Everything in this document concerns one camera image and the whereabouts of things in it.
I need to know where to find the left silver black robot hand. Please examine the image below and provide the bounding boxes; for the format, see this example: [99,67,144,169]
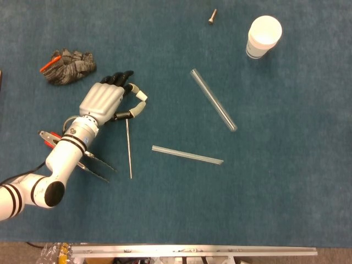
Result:
[79,70,149,126]

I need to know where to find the transparent glass test tube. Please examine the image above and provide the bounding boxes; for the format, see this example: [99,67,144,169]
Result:
[189,68,238,133]

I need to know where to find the black grey work glove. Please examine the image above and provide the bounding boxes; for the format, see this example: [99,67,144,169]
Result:
[40,48,97,86]

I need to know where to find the thin white rod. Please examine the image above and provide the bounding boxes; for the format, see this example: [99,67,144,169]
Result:
[125,118,133,180]

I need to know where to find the metal bolt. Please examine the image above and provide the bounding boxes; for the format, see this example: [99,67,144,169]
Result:
[207,8,218,26]

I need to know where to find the crumpled clear plastic bag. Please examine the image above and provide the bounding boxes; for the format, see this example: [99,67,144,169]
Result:
[41,242,73,264]

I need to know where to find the blue carpet table cover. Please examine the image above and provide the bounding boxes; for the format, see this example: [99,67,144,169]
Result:
[0,0,352,248]

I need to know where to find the white paper cup stack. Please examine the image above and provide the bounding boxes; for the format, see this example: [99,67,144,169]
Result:
[245,15,283,60]

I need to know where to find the metal tongs with red handles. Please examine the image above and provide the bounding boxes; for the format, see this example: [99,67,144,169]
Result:
[37,130,117,184]

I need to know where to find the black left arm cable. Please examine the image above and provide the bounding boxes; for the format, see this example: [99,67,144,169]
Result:
[0,161,47,186]

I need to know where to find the aluminium frame rail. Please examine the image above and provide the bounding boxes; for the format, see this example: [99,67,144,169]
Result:
[70,245,318,259]

